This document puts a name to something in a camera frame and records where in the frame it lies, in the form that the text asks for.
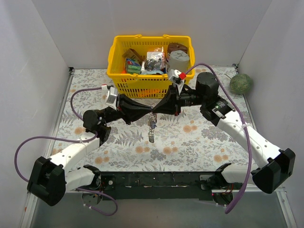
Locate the black base bar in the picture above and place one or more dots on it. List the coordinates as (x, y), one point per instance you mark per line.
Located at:
(160, 185)

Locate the green yarn ball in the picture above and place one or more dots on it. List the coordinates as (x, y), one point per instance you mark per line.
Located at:
(241, 84)

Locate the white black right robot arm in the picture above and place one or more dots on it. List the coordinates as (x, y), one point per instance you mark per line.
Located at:
(274, 165)

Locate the clear bag of small items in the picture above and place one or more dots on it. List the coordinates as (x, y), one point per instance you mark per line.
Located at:
(154, 64)

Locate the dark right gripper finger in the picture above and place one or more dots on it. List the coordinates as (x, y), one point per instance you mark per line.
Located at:
(170, 109)
(170, 97)

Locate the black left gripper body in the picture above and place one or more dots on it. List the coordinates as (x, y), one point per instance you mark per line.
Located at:
(121, 107)

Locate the yellow plastic basket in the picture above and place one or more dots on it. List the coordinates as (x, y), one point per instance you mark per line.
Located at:
(138, 85)

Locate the brown cardboard packet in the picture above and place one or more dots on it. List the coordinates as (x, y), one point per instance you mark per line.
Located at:
(132, 54)

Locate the grey paper roll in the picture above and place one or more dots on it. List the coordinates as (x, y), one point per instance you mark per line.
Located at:
(177, 60)

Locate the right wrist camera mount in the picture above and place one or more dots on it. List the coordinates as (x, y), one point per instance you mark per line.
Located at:
(177, 78)

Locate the brown round box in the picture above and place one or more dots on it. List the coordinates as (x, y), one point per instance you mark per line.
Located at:
(175, 47)

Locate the green small box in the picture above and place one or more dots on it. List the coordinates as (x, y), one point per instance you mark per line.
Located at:
(132, 66)

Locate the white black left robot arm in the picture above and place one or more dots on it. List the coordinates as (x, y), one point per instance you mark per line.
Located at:
(52, 177)

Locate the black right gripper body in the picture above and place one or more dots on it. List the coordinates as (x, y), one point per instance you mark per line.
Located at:
(175, 102)

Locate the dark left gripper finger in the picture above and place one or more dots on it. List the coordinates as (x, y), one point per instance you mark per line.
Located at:
(128, 105)
(133, 115)

